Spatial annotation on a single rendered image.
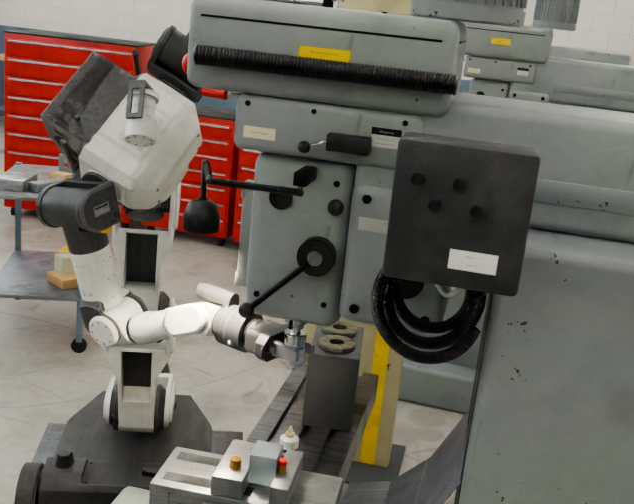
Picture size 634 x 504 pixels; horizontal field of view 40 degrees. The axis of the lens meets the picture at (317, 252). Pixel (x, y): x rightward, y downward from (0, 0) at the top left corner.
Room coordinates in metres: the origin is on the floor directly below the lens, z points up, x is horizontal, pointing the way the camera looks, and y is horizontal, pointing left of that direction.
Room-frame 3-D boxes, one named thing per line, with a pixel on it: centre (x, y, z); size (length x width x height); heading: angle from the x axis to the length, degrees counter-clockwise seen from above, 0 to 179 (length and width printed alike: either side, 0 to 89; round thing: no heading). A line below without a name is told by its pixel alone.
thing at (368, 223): (1.59, -0.16, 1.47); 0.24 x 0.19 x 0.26; 169
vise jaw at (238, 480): (1.50, 0.11, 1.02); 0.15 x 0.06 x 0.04; 171
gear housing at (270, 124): (1.62, -0.01, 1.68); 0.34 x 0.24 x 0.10; 79
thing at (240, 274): (1.65, 0.13, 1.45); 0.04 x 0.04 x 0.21; 79
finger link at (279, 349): (1.61, 0.04, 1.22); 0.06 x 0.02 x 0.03; 57
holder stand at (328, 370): (1.98, -0.07, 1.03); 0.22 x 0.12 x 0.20; 176
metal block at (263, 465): (1.49, 0.06, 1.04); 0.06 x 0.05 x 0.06; 171
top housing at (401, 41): (1.63, 0.01, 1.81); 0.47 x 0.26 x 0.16; 79
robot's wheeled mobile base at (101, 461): (2.37, 0.49, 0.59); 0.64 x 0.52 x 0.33; 7
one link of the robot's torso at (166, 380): (2.41, 0.49, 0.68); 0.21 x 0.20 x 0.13; 7
